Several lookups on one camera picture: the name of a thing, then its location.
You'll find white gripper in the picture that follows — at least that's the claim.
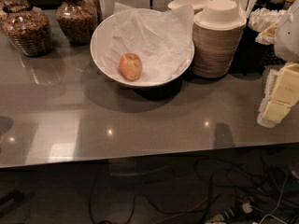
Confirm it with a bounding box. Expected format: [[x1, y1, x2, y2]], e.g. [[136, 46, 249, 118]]
[[255, 0, 299, 128]]

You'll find large white bowl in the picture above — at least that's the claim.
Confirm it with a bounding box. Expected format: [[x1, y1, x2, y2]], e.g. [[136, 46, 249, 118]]
[[90, 7, 195, 89]]

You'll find red yellow apple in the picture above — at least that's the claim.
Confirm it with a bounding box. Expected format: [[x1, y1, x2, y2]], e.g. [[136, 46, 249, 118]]
[[119, 53, 142, 81]]

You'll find white napkin stack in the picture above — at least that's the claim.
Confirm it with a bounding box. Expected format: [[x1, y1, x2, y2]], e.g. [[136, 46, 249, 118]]
[[248, 7, 286, 33]]

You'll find dark bottle with cap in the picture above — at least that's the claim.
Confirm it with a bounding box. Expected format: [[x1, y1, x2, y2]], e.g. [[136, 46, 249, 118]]
[[267, 0, 284, 10]]

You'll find stack of beige paper bowls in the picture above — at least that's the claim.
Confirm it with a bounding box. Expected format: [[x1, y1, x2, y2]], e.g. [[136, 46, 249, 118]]
[[192, 0, 247, 79]]

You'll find white paper liner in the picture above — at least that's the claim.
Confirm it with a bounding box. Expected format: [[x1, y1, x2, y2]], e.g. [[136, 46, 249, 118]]
[[105, 2, 195, 82]]

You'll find power strip on floor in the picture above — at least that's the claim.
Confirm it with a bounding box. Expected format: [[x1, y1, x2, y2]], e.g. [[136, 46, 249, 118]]
[[205, 203, 253, 224]]

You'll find glass jar of cereal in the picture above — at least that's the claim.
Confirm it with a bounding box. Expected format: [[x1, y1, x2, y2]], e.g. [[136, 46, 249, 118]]
[[56, 0, 97, 45]]

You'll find glass jar of granola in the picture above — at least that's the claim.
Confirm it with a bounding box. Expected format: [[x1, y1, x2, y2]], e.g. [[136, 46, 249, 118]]
[[1, 0, 52, 57]]

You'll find black floor cable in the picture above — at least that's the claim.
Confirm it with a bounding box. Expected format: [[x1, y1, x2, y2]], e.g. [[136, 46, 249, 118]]
[[88, 157, 299, 224]]

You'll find red floor cable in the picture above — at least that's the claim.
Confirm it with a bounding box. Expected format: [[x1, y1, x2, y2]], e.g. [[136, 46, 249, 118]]
[[152, 196, 213, 224]]

